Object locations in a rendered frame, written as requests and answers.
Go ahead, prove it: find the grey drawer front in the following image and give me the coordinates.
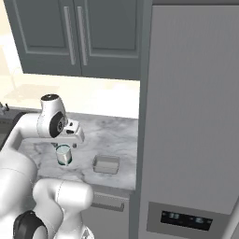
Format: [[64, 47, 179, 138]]
[[81, 190, 132, 239]]

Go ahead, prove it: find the grey tap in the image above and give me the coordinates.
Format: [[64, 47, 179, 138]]
[[0, 101, 10, 115]]

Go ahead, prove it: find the grey cupboard door handle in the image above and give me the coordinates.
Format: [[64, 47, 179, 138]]
[[63, 6, 77, 66], [77, 6, 90, 66]]

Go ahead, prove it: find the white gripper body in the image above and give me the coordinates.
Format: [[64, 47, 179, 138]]
[[50, 126, 86, 146]]

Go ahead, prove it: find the grey drawer handle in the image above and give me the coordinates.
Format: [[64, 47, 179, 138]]
[[91, 201, 126, 213]]

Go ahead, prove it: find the grey rectangular tray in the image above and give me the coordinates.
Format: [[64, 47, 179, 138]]
[[91, 154, 121, 175]]

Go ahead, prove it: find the grey mug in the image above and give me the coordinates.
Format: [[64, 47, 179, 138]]
[[55, 144, 74, 168]]

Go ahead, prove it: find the grey fridge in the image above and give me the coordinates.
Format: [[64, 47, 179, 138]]
[[136, 0, 239, 239]]

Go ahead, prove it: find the grey cupboard door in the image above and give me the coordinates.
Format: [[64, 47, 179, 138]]
[[3, 0, 83, 77], [73, 0, 148, 81]]

